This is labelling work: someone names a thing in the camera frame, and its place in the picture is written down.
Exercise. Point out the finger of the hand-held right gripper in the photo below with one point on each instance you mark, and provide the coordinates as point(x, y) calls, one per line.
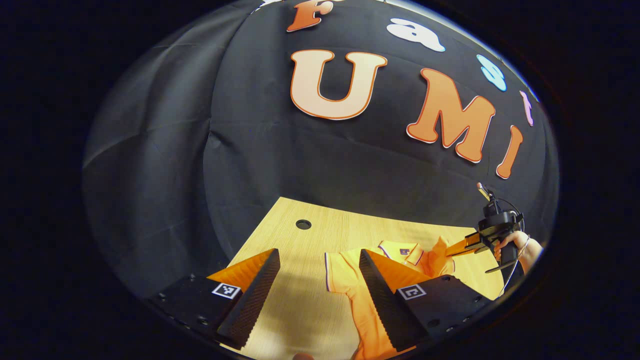
point(462, 247)

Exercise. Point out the black backdrop cloth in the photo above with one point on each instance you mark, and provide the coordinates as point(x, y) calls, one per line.
point(325, 160)

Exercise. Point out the orange T-shirt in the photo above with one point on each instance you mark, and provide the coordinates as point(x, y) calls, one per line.
point(350, 272)

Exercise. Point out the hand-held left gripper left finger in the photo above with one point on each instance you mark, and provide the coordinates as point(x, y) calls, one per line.
point(252, 305)

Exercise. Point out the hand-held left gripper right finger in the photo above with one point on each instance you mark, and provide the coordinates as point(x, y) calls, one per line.
point(382, 305)

